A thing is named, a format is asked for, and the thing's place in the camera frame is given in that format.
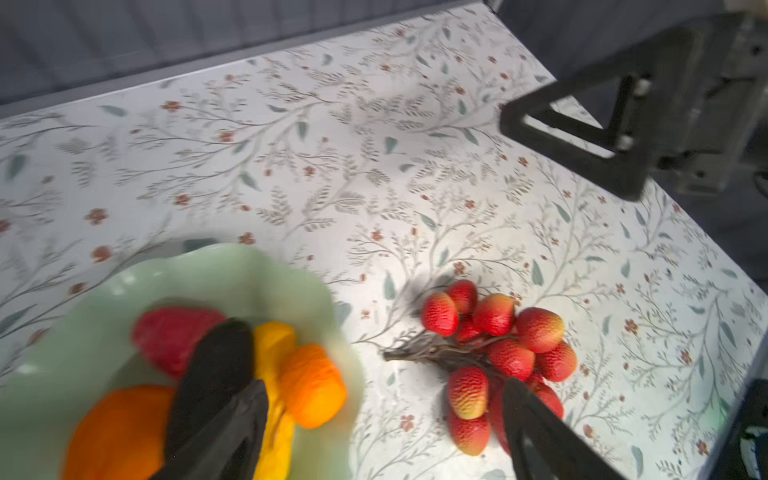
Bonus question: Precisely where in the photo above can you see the yellow fake mango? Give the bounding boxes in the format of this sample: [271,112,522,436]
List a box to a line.
[253,322,297,479]

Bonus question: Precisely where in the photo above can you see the fake orange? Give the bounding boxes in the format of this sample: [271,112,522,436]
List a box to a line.
[61,385,175,479]

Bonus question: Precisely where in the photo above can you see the small orange fake fruit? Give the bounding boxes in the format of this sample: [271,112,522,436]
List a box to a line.
[279,344,348,430]

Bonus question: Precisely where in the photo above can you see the red fake strawberry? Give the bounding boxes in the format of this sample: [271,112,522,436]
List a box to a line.
[131,306,227,380]

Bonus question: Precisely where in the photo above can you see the red lychee fruit bunch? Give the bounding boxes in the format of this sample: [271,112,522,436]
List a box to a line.
[383,280,578,456]

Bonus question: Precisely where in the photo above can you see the green wavy fruit bowl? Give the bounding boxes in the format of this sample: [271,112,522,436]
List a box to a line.
[1,244,363,479]

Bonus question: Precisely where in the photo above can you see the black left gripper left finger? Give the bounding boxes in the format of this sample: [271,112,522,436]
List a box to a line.
[152,319,269,479]

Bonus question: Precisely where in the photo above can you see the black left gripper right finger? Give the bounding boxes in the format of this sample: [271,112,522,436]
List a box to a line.
[501,378,622,480]

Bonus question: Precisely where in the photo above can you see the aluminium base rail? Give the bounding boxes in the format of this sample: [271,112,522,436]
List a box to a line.
[1,0,455,118]

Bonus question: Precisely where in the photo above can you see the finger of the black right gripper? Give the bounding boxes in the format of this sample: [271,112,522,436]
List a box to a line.
[499,35,690,201]

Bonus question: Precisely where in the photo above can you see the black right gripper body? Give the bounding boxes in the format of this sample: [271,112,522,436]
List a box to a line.
[655,11,767,196]

